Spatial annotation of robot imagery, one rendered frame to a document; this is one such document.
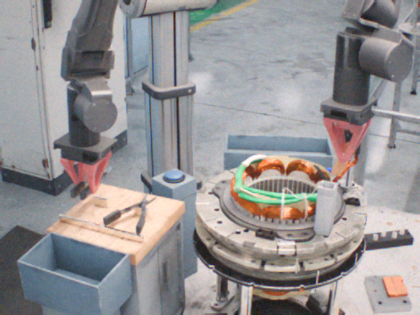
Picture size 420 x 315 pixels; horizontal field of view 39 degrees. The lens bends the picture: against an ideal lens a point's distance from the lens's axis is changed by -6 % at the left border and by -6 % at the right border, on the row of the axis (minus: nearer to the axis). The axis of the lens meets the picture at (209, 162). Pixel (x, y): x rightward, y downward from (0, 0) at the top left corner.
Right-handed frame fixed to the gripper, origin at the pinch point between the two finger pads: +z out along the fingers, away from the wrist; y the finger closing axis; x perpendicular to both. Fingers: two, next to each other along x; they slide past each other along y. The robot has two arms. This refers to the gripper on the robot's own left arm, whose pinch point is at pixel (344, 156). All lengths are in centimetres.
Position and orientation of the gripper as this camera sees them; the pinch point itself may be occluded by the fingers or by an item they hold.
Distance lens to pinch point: 98.9
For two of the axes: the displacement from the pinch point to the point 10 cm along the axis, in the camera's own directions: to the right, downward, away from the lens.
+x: -8.5, -2.1, 4.8
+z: -0.2, 9.3, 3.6
